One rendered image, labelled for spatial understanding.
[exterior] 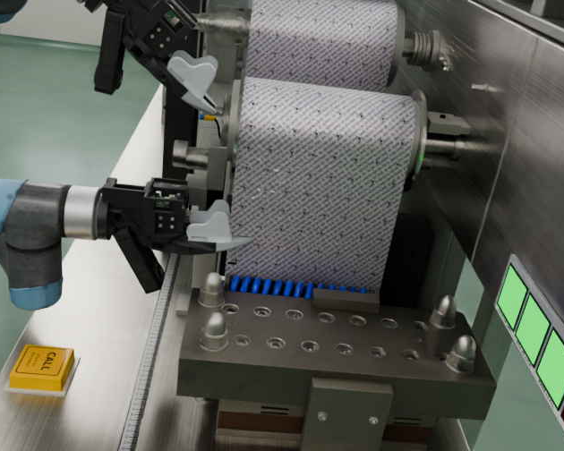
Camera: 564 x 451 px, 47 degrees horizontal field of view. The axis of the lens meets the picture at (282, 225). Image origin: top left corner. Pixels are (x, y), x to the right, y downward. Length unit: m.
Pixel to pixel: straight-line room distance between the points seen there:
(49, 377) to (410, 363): 0.48
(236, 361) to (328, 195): 0.27
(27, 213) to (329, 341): 0.44
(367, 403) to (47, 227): 0.48
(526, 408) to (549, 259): 1.94
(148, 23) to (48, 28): 5.95
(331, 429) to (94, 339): 0.40
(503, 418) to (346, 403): 1.73
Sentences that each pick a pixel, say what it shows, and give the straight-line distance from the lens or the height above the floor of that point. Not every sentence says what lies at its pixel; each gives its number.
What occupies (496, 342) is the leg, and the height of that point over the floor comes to 0.86.
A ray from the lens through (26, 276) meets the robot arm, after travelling 0.99.
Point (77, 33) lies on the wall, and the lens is 6.74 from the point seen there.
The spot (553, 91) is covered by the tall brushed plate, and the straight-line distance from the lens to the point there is 0.74.
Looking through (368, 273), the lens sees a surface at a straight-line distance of 0.98.
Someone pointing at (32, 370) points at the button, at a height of 0.92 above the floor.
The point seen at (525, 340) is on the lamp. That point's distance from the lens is 0.72.
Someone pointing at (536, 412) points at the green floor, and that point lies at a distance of 2.62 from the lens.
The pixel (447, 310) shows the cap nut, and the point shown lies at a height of 1.06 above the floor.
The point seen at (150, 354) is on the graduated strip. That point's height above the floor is 0.90.
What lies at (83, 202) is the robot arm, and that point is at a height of 1.14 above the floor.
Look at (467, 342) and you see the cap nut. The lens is 0.86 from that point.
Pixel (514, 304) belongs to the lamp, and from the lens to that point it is 0.75.
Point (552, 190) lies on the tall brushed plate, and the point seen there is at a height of 1.31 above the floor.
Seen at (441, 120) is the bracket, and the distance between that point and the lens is 0.95.
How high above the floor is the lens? 1.54
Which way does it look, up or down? 27 degrees down
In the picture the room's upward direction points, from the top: 8 degrees clockwise
